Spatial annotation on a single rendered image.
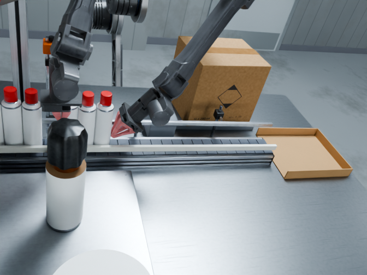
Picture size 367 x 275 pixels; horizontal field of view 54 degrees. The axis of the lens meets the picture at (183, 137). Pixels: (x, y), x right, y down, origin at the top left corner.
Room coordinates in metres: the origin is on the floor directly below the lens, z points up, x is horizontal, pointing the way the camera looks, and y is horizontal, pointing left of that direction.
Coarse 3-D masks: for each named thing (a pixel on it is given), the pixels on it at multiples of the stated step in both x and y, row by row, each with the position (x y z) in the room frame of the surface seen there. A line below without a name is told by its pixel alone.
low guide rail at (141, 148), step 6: (264, 144) 1.10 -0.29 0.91; (270, 144) 1.11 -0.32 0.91; (0, 150) 0.73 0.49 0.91; (6, 150) 0.73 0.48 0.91; (12, 150) 0.74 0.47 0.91; (18, 150) 0.75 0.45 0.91; (24, 150) 0.75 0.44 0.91; (30, 150) 0.76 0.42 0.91; (36, 150) 0.77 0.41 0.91; (42, 150) 0.77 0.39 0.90; (90, 150) 0.83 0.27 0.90; (96, 150) 0.84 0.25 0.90; (102, 150) 0.85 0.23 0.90; (108, 150) 0.86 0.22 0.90; (114, 150) 0.86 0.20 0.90; (120, 150) 0.87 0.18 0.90; (126, 150) 0.88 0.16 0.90; (132, 150) 0.89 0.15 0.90; (138, 150) 0.90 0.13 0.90; (144, 150) 0.90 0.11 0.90; (150, 150) 0.91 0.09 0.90; (156, 150) 0.92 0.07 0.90; (162, 150) 0.93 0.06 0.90; (168, 150) 0.94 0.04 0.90; (174, 150) 0.95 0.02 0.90; (180, 150) 0.96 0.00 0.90; (186, 150) 0.96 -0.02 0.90; (192, 150) 0.97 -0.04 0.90; (198, 150) 0.98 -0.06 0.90; (204, 150) 0.99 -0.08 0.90; (210, 150) 1.00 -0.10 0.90; (216, 150) 1.01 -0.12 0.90; (222, 150) 1.02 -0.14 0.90; (228, 150) 1.03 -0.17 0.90; (234, 150) 1.04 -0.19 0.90; (240, 150) 1.05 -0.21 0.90; (246, 150) 1.06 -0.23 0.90; (252, 150) 1.07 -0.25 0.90
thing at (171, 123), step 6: (42, 120) 0.84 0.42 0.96; (48, 120) 0.85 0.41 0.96; (54, 120) 0.85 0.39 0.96; (114, 120) 0.94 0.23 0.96; (144, 120) 0.98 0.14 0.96; (150, 120) 0.99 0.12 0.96; (234, 126) 1.11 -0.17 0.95; (240, 126) 1.12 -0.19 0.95; (246, 126) 1.13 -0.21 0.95; (252, 126) 1.14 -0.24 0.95; (258, 126) 1.16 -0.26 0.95; (264, 126) 1.17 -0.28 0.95; (270, 126) 1.18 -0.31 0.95
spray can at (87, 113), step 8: (88, 96) 0.85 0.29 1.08; (88, 104) 0.85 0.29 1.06; (80, 112) 0.84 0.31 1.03; (88, 112) 0.84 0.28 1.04; (80, 120) 0.84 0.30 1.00; (88, 120) 0.84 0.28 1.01; (88, 128) 0.84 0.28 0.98; (88, 136) 0.84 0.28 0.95; (88, 144) 0.84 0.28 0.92; (88, 152) 0.84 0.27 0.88
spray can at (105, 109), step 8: (104, 96) 0.87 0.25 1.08; (104, 104) 0.87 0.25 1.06; (112, 104) 0.90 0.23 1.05; (96, 112) 0.87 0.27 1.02; (104, 112) 0.86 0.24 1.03; (112, 112) 0.88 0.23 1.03; (96, 120) 0.87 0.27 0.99; (104, 120) 0.86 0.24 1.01; (112, 120) 0.89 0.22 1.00; (96, 128) 0.87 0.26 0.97; (104, 128) 0.86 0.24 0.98; (96, 136) 0.86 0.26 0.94; (104, 136) 0.87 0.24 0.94; (96, 144) 0.86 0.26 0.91; (104, 144) 0.87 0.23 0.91
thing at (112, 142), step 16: (112, 144) 0.91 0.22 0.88; (128, 144) 0.94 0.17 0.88; (144, 144) 0.96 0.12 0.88; (160, 144) 0.98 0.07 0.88; (176, 144) 1.01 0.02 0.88; (192, 144) 1.03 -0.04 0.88; (208, 144) 1.06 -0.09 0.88; (224, 144) 1.08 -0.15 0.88; (240, 144) 1.11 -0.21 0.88; (256, 144) 1.14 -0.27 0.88
